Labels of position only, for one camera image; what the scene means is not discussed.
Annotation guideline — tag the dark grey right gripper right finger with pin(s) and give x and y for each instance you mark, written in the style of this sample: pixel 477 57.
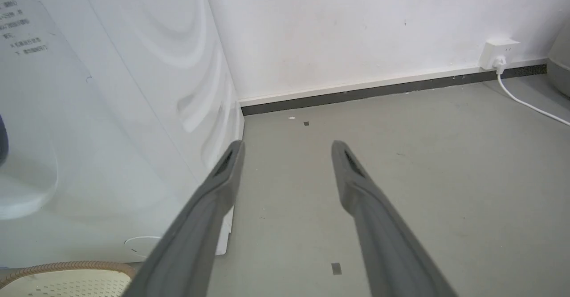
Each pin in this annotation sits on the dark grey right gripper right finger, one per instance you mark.
pixel 383 239

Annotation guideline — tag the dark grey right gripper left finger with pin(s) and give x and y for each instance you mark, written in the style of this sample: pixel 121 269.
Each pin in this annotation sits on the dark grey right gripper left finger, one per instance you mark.
pixel 196 234

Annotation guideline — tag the cream laundry basket brown rim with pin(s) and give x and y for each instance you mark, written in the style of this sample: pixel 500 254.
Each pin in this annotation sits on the cream laundry basket brown rim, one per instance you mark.
pixel 67 281

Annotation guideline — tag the white washing machine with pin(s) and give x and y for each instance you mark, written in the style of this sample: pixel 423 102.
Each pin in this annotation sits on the white washing machine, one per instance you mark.
pixel 111 110

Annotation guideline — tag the white wall power socket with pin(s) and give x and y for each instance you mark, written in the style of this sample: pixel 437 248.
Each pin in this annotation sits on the white wall power socket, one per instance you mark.
pixel 498 53

